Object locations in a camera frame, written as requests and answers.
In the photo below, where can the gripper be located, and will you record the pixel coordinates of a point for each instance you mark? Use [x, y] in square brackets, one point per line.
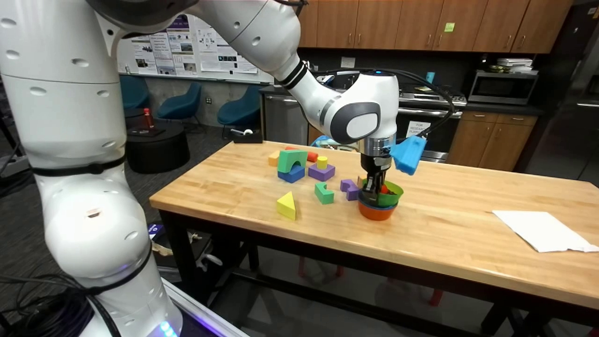
[376, 164]

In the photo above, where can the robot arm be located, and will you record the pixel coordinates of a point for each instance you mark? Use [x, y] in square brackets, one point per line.
[70, 140]

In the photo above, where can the blue plastic bowl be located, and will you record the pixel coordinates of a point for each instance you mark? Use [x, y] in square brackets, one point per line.
[369, 204]

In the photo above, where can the purple notched block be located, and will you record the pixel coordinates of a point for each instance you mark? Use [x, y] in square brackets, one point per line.
[351, 191]

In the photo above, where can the orange plastic bowl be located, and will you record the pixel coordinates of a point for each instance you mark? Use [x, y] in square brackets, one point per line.
[376, 213]

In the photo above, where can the green notched block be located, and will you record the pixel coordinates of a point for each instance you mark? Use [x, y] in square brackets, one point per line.
[324, 195]

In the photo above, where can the purple square block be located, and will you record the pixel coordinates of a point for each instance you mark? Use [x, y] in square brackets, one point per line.
[321, 172]

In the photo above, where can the yellow cylinder block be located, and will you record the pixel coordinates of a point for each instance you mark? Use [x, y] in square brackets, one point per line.
[322, 163]

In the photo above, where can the red block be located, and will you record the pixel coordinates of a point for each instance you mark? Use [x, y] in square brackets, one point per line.
[312, 156]

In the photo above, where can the blue block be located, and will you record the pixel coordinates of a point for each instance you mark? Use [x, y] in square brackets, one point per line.
[292, 175]

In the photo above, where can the yellow triangle block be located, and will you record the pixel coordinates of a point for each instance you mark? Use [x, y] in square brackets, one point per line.
[286, 207]

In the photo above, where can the green arch block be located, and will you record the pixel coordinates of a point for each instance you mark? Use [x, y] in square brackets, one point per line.
[286, 159]

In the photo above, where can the orange block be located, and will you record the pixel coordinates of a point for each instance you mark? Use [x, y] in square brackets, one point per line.
[273, 159]

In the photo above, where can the stove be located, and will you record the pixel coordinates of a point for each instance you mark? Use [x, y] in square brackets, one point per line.
[433, 117]

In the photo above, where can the dishwasher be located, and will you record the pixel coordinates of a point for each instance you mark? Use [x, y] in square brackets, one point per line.
[283, 119]

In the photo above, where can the blue cup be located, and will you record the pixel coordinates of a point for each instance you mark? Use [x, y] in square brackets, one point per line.
[430, 77]

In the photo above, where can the wooden base cabinet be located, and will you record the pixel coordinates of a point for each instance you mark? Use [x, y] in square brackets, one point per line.
[491, 140]

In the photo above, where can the black tape dispenser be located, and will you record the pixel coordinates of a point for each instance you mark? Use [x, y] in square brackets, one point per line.
[247, 136]

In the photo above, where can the teal chair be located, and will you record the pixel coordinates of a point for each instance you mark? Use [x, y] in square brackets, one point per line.
[239, 110]
[133, 91]
[180, 105]

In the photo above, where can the microwave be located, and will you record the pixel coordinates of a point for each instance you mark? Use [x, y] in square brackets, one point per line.
[500, 87]

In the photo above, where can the green sticky note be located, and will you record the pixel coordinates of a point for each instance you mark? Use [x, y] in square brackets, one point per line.
[449, 27]

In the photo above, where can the white paper sheet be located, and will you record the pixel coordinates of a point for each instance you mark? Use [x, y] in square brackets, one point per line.
[543, 230]

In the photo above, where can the stack of dishes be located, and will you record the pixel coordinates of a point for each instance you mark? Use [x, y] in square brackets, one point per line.
[514, 64]

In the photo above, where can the refrigerator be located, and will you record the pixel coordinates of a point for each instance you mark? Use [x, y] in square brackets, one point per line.
[568, 117]

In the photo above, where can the board with posters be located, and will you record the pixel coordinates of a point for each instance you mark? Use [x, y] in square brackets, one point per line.
[206, 51]

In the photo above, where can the round black table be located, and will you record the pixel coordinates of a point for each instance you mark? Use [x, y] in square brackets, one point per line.
[157, 150]

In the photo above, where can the red bottle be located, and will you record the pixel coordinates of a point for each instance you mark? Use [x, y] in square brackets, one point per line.
[148, 119]

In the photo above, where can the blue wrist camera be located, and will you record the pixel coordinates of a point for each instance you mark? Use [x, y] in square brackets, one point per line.
[408, 154]

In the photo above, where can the white wall notice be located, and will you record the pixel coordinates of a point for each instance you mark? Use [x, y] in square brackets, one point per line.
[347, 62]

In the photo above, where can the row of wooden wall cabinets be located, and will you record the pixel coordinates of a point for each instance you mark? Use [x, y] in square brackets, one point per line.
[421, 23]

